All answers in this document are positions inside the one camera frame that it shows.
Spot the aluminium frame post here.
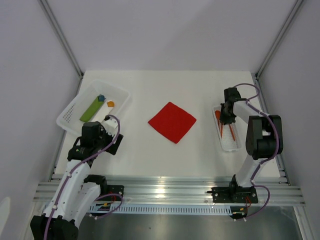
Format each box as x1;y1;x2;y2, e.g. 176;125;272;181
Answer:
37;0;84;79
254;0;306;81

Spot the large white plastic basket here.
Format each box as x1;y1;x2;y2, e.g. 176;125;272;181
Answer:
56;79;132;136

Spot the small white perforated tray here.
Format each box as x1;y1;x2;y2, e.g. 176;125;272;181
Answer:
212;106;242;152

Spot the right aluminium frame post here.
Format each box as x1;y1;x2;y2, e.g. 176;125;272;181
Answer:
254;0;306;81

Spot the red paper napkin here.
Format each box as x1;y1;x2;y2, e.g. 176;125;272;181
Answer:
148;102;197;144

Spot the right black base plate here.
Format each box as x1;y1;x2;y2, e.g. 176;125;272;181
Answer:
206;186;258;204

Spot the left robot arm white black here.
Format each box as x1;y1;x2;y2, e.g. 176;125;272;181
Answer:
30;114;124;240

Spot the left aluminium frame post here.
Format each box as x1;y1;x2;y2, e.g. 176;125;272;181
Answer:
37;0;84;79

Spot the green rolled napkin bundle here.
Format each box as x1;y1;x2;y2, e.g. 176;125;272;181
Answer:
79;94;106;123

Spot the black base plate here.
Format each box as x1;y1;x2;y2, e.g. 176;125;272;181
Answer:
101;185;125;202
206;186;258;204

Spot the orange plastic spoon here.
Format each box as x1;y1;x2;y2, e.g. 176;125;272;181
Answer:
214;110;221;128

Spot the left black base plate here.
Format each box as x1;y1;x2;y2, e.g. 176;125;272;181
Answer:
101;185;125;202

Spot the aluminium mounting rail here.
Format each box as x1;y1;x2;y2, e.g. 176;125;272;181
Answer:
33;176;306;206

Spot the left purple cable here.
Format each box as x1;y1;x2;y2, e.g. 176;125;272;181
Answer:
43;114;124;240

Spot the orange plastic fork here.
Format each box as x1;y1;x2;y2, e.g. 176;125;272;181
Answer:
229;124;236;142

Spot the white slotted cable duct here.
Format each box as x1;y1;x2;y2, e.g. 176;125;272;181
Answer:
88;203;232;216

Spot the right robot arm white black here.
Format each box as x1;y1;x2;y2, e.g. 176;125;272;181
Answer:
219;86;283;202

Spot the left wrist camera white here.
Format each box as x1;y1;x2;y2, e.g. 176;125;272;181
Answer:
102;115;118;132

